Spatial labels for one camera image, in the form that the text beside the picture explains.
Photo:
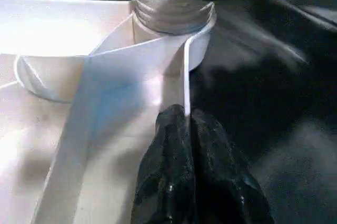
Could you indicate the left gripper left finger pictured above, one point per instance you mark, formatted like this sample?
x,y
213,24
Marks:
x,y
166,182

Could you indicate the white plastic table top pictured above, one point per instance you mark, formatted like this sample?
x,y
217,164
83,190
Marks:
x,y
79,103

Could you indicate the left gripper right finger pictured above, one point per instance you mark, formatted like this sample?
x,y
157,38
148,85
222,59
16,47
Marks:
x,y
226,187

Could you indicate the white plastic table leg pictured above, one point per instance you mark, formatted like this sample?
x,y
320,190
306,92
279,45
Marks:
x,y
168,3

